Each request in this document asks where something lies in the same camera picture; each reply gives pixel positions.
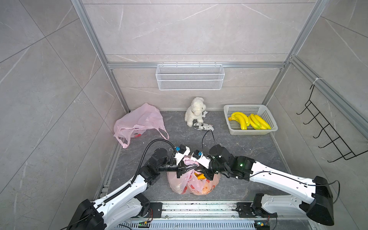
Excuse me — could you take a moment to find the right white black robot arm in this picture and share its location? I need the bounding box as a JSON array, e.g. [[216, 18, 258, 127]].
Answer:
[[198, 145, 334, 226]]

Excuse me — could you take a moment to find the black wire hook rack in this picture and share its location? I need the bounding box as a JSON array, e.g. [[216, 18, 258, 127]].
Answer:
[[296, 84, 368, 163]]

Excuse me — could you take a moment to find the orange-yellow banana bunch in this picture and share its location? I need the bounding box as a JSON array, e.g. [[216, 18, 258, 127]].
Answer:
[[195, 173, 206, 180]]

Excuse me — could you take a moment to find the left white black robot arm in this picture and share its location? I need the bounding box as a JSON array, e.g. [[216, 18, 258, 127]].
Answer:
[[64, 148, 197, 230]]

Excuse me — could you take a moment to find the yellow-green banana bunch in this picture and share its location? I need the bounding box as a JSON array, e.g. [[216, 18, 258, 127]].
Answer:
[[228, 112, 250, 130], [248, 114, 271, 130]]

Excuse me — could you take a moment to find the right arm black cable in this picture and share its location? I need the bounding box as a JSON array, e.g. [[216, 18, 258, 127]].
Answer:
[[201, 129, 340, 205]]

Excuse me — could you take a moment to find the plain pink plastic bag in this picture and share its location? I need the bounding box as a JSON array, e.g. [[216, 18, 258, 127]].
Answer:
[[114, 103, 169, 149]]

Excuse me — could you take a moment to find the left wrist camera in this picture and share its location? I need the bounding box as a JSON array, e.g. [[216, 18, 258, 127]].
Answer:
[[174, 145, 190, 165]]

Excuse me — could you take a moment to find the white plush toy dog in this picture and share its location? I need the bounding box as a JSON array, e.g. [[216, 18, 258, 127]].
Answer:
[[185, 97, 206, 127]]

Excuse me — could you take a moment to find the pink plastic bag with print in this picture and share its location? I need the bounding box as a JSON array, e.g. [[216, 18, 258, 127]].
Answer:
[[167, 156, 221, 196]]

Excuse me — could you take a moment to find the white plastic basket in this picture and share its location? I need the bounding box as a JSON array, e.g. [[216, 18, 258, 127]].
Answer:
[[224, 104, 278, 135]]

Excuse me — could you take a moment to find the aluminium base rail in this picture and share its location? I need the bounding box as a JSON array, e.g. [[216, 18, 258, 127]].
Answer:
[[76, 200, 320, 230]]

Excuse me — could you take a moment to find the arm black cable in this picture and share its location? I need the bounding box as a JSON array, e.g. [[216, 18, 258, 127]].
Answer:
[[58, 138, 176, 230], [201, 129, 340, 205]]

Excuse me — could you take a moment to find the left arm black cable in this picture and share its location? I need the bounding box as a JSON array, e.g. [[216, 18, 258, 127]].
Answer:
[[58, 138, 176, 230]]

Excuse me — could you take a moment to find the yellow-green banana bunch left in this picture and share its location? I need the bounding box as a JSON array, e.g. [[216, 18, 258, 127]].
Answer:
[[228, 112, 250, 130]]

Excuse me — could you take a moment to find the yellow-green banana bunch right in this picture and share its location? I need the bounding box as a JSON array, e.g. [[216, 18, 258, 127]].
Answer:
[[248, 114, 271, 130]]

